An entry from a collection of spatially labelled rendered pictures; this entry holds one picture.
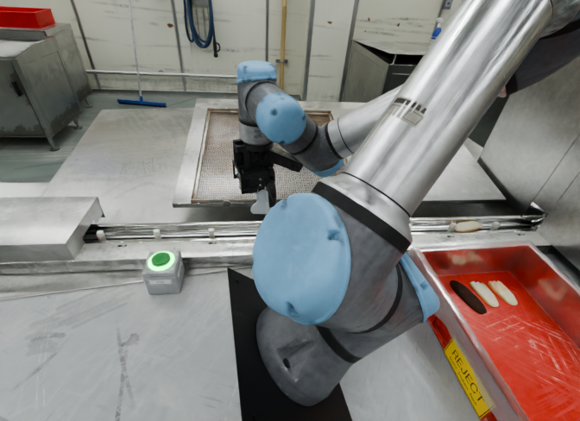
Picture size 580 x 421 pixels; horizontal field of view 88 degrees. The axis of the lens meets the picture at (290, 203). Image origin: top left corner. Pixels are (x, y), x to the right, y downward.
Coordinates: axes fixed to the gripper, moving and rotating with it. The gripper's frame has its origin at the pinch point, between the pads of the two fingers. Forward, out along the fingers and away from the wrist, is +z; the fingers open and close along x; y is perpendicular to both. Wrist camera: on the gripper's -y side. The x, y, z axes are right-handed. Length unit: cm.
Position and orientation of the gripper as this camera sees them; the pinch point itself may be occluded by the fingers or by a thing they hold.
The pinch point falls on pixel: (266, 208)
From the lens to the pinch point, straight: 78.9
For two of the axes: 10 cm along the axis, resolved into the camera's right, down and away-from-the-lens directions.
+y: -9.2, 2.0, -3.4
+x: 3.9, 5.8, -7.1
